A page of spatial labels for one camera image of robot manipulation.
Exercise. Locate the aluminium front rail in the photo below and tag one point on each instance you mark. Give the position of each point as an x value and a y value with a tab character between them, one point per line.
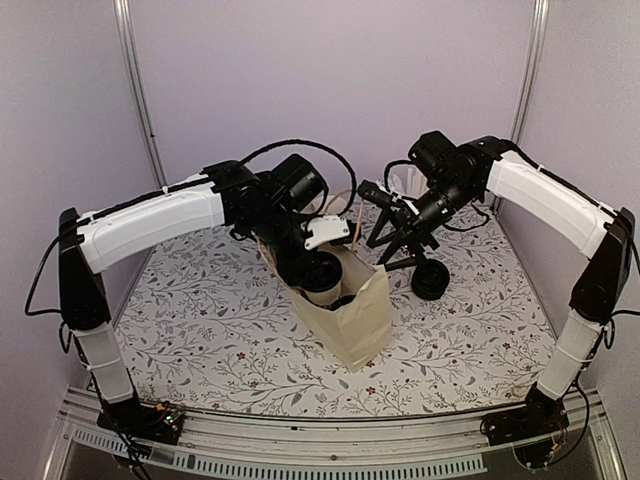
222	445

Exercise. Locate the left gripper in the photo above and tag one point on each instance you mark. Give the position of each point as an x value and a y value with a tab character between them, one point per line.
285	269

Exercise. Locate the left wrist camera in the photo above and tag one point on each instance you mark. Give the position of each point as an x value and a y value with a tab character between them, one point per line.
324	229

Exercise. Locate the aluminium frame post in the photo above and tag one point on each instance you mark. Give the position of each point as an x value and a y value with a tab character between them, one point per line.
533	59
126	34

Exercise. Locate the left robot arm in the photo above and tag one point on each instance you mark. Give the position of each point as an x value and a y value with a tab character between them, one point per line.
268	206

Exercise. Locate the stack of black lids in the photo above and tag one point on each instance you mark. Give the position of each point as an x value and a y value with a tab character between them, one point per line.
430	280

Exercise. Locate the kraft paper bag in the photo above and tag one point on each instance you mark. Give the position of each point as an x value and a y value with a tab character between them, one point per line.
357	332

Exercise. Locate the left aluminium frame post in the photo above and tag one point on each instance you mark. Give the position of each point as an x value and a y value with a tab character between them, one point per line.
126	34

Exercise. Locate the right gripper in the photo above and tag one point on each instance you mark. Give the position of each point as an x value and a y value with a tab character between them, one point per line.
409	229

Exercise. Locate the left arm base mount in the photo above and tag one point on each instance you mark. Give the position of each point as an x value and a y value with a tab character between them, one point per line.
161	422

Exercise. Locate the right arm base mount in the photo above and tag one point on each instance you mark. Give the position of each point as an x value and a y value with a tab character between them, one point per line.
541	423

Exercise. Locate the floral table mat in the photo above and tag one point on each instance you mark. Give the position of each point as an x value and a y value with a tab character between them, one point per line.
208	326

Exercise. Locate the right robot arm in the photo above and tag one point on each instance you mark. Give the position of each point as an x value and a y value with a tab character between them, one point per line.
458	175

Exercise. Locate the right aluminium frame post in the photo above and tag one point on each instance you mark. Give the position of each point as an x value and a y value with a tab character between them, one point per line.
533	59

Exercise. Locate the bundle of wrapped white straws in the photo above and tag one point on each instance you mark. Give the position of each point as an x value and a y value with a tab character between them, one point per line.
409	181

